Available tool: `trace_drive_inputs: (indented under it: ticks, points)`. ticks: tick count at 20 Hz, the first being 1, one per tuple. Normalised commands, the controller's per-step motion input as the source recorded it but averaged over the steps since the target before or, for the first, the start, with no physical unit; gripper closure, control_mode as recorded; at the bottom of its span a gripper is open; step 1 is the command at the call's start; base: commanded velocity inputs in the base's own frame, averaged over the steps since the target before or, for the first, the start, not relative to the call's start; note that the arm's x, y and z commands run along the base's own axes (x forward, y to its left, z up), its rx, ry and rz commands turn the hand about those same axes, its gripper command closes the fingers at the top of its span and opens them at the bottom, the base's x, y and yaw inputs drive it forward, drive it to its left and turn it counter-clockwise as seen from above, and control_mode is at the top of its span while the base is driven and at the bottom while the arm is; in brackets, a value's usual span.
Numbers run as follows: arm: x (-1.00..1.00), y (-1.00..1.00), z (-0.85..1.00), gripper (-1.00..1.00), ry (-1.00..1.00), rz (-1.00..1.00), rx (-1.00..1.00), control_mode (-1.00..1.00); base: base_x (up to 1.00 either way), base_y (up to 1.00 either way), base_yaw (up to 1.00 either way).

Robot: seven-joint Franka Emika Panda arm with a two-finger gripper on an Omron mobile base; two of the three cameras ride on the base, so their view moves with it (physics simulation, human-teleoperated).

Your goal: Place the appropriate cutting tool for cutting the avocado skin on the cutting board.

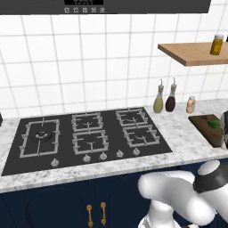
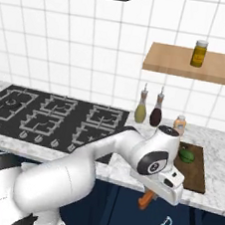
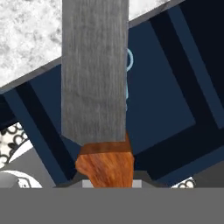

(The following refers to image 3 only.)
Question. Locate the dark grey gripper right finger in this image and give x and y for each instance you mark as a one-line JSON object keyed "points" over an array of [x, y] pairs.
{"points": [[145, 178]]}

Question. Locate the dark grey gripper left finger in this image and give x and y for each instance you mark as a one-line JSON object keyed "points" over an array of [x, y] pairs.
{"points": [[76, 182]]}

